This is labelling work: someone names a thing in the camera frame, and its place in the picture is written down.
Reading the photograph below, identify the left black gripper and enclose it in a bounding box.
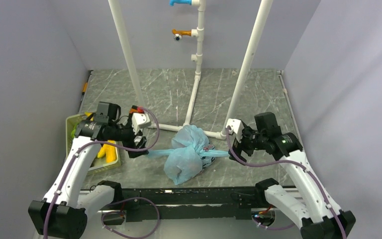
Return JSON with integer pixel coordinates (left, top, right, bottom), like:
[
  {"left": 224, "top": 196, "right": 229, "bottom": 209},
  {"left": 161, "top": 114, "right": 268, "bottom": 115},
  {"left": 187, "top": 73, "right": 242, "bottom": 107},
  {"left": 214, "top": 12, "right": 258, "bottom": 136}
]
[{"left": 108, "top": 117, "right": 149, "bottom": 157}]

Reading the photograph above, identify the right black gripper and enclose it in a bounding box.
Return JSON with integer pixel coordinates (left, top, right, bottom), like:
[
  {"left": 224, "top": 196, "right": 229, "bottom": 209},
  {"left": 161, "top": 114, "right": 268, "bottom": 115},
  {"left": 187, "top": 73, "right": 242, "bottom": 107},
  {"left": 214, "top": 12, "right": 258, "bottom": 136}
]
[{"left": 228, "top": 124, "right": 267, "bottom": 165}]

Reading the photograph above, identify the light blue plastic bag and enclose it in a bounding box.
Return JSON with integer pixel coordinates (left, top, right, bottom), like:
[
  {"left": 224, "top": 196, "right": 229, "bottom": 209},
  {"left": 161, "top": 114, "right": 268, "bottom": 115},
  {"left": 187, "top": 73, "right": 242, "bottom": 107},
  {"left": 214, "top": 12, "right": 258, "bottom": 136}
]
[{"left": 148, "top": 125, "right": 229, "bottom": 185}]

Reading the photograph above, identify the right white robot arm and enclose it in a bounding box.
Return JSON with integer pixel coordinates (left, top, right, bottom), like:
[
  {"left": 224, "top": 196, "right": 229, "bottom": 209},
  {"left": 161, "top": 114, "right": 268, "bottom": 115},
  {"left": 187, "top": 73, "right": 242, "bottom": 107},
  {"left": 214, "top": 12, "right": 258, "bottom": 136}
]
[{"left": 225, "top": 112, "right": 356, "bottom": 239}]

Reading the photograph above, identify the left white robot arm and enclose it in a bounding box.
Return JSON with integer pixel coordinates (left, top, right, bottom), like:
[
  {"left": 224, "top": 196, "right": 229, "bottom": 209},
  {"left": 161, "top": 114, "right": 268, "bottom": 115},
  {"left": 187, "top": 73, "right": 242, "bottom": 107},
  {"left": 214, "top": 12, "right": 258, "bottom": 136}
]
[{"left": 28, "top": 102, "right": 151, "bottom": 239}]

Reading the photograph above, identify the yellow fake fruit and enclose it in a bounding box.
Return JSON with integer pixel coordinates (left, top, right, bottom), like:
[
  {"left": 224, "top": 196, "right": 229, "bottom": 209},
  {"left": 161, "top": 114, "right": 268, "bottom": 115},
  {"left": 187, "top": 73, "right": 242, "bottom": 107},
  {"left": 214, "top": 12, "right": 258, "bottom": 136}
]
[{"left": 105, "top": 150, "right": 117, "bottom": 163}]

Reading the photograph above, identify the yellow fake banana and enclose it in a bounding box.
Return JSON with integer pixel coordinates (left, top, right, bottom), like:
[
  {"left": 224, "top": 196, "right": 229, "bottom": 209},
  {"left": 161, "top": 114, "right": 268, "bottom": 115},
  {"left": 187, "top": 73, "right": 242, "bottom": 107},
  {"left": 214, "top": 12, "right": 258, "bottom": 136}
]
[{"left": 97, "top": 144, "right": 116, "bottom": 158}]

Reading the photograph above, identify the green fake fruit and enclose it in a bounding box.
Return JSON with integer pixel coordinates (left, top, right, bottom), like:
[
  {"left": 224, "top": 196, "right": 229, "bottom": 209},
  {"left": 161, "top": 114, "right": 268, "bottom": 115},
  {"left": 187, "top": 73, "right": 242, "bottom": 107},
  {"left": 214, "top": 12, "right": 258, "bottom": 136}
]
[{"left": 70, "top": 123, "right": 78, "bottom": 139}]

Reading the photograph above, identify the small orange black object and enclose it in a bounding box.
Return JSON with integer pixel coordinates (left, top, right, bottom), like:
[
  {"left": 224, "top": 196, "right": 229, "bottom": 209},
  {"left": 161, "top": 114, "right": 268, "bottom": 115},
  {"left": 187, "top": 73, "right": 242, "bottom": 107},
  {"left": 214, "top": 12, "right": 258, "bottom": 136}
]
[{"left": 129, "top": 105, "right": 141, "bottom": 114}]

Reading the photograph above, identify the blue clamp on pipe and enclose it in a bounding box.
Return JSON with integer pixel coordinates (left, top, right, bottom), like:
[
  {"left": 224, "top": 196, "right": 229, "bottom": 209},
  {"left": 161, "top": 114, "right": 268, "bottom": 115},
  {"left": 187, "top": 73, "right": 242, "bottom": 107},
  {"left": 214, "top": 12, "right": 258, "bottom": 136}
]
[{"left": 169, "top": 0, "right": 192, "bottom": 6}]

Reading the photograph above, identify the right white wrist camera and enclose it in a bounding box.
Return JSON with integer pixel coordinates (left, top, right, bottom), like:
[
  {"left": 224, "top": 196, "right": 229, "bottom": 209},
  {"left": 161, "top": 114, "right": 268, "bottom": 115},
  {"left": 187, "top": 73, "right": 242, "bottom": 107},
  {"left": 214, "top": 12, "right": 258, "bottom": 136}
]
[{"left": 226, "top": 119, "right": 244, "bottom": 142}]

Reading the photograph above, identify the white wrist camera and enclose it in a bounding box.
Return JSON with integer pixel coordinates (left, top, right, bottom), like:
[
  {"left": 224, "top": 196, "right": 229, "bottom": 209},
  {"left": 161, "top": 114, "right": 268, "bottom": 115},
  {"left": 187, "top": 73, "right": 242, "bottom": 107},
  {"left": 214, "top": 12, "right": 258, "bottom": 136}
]
[
  {"left": 226, "top": 119, "right": 244, "bottom": 142},
  {"left": 131, "top": 107, "right": 152, "bottom": 135}
]

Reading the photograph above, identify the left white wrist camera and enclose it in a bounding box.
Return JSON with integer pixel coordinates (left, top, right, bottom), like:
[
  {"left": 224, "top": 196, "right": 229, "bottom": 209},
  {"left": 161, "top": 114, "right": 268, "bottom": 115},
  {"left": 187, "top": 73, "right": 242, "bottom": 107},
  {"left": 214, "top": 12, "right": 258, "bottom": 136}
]
[{"left": 131, "top": 107, "right": 152, "bottom": 135}]

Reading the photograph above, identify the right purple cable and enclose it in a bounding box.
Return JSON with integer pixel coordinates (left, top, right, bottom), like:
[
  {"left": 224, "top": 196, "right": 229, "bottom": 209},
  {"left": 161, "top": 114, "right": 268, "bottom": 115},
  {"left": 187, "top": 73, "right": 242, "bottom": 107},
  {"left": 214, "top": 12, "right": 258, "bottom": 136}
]
[{"left": 225, "top": 126, "right": 349, "bottom": 239}]

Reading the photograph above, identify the purple cable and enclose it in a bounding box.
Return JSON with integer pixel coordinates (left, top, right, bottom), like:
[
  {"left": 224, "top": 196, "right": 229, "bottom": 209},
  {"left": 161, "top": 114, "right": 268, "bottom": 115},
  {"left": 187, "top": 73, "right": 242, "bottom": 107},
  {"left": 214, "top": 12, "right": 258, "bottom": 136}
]
[
  {"left": 42, "top": 107, "right": 161, "bottom": 239},
  {"left": 225, "top": 126, "right": 349, "bottom": 239}
]

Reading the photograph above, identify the orange handled tool at wall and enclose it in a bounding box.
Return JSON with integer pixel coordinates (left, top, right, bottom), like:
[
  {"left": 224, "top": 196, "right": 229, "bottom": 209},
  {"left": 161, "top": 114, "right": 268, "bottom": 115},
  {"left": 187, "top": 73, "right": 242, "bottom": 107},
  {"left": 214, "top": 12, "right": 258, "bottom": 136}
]
[{"left": 81, "top": 70, "right": 92, "bottom": 101}]

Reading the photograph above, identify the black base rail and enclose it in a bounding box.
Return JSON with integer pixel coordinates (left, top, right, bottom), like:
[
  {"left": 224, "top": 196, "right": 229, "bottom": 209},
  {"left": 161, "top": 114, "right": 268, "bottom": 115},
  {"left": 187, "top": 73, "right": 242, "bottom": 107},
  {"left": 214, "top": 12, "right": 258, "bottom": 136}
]
[{"left": 102, "top": 186, "right": 271, "bottom": 222}]

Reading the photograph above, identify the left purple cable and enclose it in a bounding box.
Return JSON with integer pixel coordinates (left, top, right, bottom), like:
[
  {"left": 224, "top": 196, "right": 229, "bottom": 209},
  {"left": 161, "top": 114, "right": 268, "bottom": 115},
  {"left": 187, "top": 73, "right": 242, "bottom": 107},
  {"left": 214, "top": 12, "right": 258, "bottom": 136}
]
[{"left": 42, "top": 107, "right": 161, "bottom": 239}]

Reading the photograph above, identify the white PVC pipe frame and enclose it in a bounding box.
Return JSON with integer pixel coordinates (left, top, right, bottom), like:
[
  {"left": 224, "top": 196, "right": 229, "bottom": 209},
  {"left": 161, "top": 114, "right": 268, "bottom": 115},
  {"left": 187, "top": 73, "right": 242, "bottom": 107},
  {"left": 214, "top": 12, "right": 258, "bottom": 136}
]
[{"left": 108, "top": 0, "right": 273, "bottom": 139}]

